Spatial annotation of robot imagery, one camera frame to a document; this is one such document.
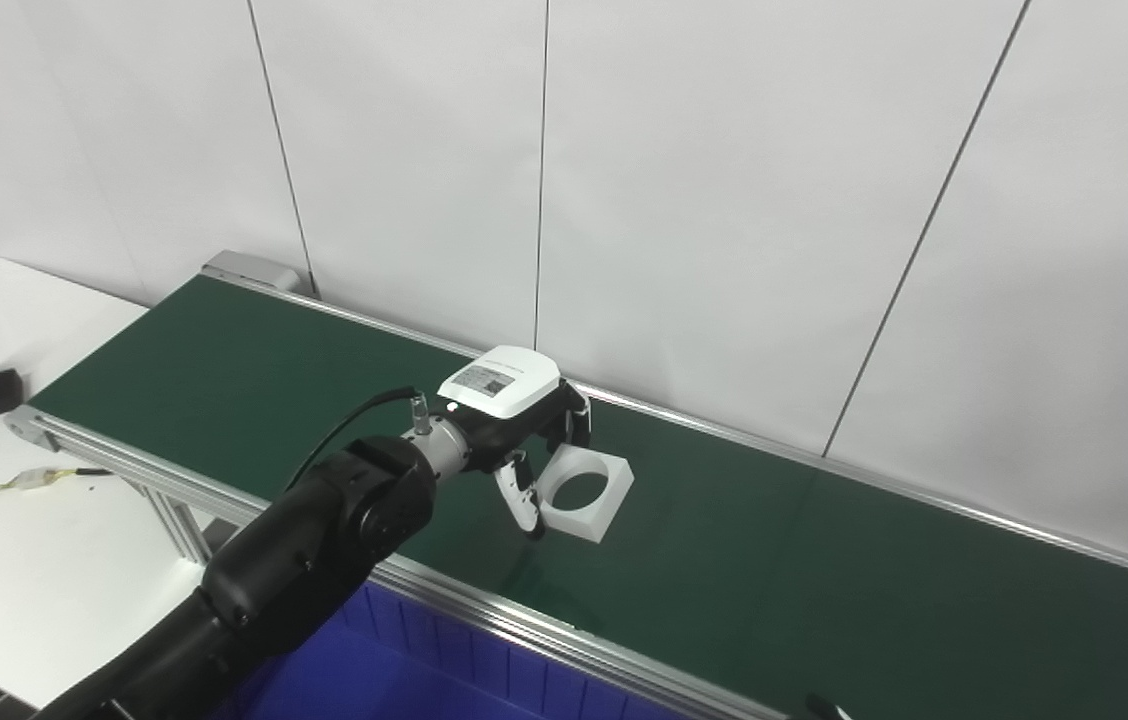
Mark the aluminium conveyor leg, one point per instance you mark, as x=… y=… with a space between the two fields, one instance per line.
x=179 y=525

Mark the grey conveyor end cover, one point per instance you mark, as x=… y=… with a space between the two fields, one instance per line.
x=249 y=270

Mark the green conveyor belt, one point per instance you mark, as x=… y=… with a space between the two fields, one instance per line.
x=824 y=560

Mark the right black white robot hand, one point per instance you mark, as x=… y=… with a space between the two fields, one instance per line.
x=824 y=712

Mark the blue plastic bin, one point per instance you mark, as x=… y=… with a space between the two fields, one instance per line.
x=404 y=670

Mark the white square part round hole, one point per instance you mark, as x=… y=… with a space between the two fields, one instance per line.
x=616 y=498

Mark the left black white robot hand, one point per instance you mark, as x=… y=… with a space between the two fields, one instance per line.
x=504 y=395

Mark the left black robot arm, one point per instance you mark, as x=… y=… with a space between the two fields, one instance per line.
x=324 y=540

